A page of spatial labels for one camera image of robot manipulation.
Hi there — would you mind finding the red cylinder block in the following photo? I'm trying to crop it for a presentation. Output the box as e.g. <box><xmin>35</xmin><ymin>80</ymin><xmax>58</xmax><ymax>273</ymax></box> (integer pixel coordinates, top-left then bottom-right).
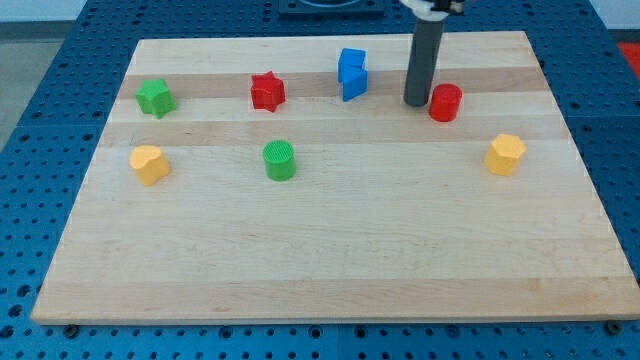
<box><xmin>429</xmin><ymin>83</ymin><xmax>463</xmax><ymax>122</ymax></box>

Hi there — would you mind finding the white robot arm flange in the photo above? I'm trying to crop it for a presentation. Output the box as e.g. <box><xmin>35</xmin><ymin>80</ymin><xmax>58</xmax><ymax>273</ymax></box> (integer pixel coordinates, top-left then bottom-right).
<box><xmin>400</xmin><ymin>0</ymin><xmax>465</xmax><ymax>22</ymax></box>

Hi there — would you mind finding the wooden board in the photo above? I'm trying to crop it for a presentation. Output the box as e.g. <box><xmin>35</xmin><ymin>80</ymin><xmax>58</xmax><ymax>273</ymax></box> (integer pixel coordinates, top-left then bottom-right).
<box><xmin>31</xmin><ymin>31</ymin><xmax>639</xmax><ymax>325</ymax></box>

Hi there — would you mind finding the green cylinder block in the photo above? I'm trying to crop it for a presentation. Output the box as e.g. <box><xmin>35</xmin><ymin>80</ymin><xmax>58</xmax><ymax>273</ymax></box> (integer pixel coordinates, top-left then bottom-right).
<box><xmin>262</xmin><ymin>139</ymin><xmax>297</xmax><ymax>181</ymax></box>

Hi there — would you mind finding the red star block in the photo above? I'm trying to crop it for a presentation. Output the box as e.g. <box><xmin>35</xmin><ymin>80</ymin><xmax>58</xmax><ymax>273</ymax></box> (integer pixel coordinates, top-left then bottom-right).
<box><xmin>250</xmin><ymin>71</ymin><xmax>286</xmax><ymax>112</ymax></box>

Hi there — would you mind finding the blue triangular block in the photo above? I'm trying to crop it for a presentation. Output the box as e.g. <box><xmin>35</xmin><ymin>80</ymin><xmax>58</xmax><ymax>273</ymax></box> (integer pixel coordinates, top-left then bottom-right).
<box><xmin>340</xmin><ymin>66</ymin><xmax>368</xmax><ymax>102</ymax></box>

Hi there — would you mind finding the blue cube block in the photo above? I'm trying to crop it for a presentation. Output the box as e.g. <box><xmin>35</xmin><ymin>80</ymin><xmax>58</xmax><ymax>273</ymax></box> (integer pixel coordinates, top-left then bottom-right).
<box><xmin>338</xmin><ymin>48</ymin><xmax>366</xmax><ymax>78</ymax></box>

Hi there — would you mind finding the yellow heart block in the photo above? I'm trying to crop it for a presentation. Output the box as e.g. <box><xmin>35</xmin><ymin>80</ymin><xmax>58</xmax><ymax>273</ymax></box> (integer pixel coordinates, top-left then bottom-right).
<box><xmin>129</xmin><ymin>145</ymin><xmax>171</xmax><ymax>186</ymax></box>

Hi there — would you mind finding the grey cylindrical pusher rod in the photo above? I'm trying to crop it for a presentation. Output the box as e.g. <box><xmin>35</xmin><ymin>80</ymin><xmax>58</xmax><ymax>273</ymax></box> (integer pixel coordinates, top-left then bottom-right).
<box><xmin>404</xmin><ymin>19</ymin><xmax>444</xmax><ymax>107</ymax></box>

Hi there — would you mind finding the green star block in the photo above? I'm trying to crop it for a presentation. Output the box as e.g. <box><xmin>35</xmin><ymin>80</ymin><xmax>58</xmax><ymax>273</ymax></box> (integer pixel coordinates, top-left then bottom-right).
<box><xmin>135</xmin><ymin>78</ymin><xmax>177</xmax><ymax>119</ymax></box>

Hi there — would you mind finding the yellow hexagon block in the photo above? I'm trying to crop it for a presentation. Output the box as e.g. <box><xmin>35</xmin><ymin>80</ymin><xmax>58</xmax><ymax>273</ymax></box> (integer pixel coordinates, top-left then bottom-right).
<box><xmin>484</xmin><ymin>134</ymin><xmax>527</xmax><ymax>176</ymax></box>

